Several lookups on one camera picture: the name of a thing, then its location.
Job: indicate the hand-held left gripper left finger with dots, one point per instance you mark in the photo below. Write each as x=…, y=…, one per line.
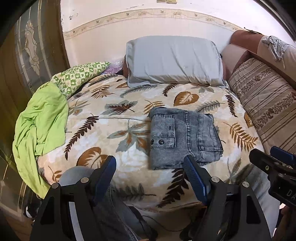
x=106, y=176

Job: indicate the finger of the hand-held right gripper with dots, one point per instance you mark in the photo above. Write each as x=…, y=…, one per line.
x=282, y=154
x=261, y=160

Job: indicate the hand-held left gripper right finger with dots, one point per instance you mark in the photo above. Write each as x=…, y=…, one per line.
x=195, y=180

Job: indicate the grey denim pants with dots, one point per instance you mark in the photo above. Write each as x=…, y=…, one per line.
x=185, y=139

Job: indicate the person's right hand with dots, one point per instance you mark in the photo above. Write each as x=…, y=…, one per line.
x=289, y=222

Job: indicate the person's right leg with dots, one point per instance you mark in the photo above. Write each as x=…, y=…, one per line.
x=266, y=204

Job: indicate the person's leg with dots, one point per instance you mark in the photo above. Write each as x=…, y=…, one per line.
x=115, y=208
x=266, y=204

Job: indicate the person's left leg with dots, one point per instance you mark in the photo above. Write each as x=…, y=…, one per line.
x=115, y=208

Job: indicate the leaf print blanket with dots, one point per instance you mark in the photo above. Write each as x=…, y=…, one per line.
x=129, y=129

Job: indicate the striped beige cushion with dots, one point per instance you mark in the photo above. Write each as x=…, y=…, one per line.
x=266, y=99

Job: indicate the black white shoe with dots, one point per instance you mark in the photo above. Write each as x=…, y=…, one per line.
x=31, y=209

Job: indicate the bright green cloth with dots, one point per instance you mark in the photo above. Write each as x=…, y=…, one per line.
x=39, y=125

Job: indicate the green patterned pillow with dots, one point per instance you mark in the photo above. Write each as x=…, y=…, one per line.
x=78, y=75

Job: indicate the crumpled grey cloth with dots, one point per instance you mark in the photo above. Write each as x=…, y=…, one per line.
x=275, y=47

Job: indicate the purple plastic bag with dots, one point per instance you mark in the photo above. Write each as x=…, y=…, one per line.
x=113, y=67

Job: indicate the brown padded headboard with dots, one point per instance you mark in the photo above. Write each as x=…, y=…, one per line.
x=240, y=48

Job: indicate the grey pillow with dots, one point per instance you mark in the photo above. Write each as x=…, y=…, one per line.
x=173, y=60

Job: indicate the wooden door with glass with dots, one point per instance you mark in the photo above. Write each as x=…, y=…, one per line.
x=27, y=58

